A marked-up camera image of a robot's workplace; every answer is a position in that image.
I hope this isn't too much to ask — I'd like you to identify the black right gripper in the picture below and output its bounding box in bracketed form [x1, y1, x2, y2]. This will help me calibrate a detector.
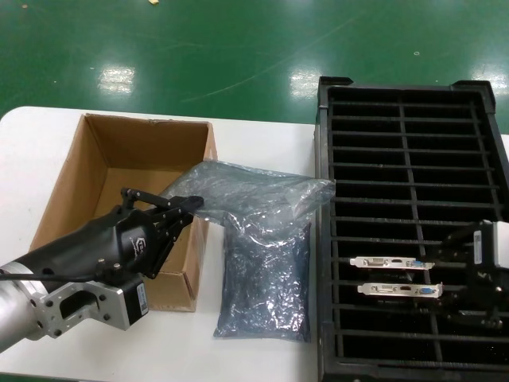
[434, 220, 509, 331]

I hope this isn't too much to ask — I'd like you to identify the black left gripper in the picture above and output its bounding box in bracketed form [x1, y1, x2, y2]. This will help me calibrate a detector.
[0, 186, 205, 283]

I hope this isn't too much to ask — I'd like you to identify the grey translucent antistatic bag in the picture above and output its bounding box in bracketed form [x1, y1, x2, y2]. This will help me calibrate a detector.
[213, 214, 313, 343]
[161, 160, 338, 250]

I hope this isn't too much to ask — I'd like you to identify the brown cardboard box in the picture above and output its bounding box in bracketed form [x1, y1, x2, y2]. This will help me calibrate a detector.
[29, 113, 220, 314]

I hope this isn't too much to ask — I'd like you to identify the black slotted container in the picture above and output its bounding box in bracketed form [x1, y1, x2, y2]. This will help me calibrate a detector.
[313, 75, 509, 382]

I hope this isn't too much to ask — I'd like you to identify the graphics card with silver bracket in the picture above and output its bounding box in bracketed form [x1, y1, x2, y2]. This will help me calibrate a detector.
[348, 255, 436, 284]

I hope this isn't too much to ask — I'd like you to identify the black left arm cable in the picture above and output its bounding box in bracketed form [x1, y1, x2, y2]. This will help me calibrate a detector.
[0, 269, 84, 283]

